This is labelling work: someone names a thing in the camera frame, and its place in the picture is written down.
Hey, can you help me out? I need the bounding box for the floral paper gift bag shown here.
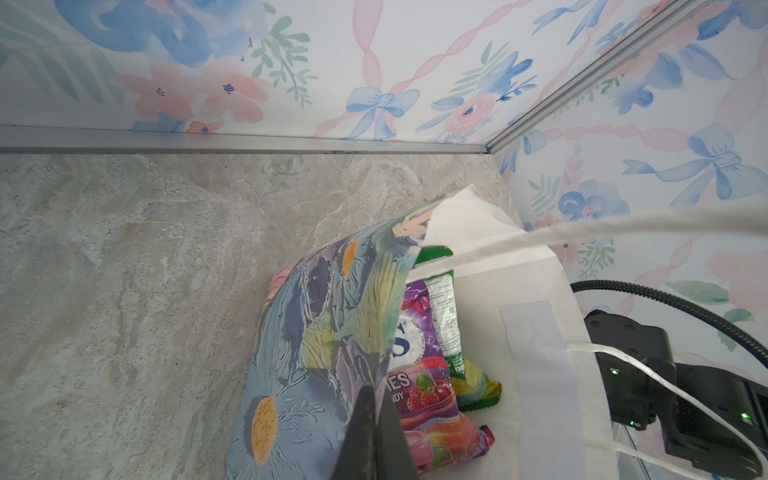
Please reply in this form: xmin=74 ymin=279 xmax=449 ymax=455
xmin=224 ymin=187 xmax=767 ymax=479

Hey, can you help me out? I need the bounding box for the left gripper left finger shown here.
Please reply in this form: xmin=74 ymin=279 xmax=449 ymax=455
xmin=331 ymin=385 xmax=376 ymax=480

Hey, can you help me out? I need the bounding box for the green snack packet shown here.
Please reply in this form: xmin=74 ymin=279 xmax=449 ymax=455
xmin=423 ymin=270 xmax=503 ymax=412

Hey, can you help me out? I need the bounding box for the purple Fox's berries bag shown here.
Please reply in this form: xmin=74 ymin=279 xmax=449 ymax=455
xmin=387 ymin=280 xmax=495 ymax=472

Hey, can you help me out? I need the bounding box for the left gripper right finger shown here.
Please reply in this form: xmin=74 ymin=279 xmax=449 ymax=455
xmin=377 ymin=393 xmax=419 ymax=480

